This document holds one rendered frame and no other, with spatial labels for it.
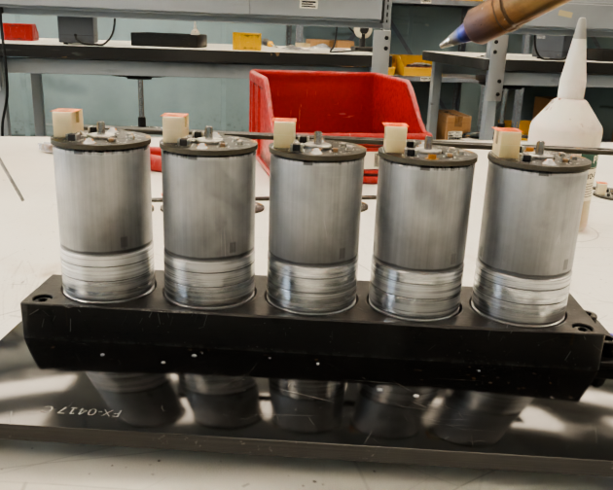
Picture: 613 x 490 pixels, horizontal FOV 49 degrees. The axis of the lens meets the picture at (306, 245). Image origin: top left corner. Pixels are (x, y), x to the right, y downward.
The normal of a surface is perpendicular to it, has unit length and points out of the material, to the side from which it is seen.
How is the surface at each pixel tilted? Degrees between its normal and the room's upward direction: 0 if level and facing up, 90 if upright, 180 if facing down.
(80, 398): 0
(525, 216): 90
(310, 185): 90
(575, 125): 56
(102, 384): 0
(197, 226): 90
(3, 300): 0
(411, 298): 90
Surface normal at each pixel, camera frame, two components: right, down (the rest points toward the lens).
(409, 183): -0.51, 0.25
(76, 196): -0.26, 0.29
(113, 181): 0.42, 0.29
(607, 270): 0.04, -0.95
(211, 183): 0.17, 0.31
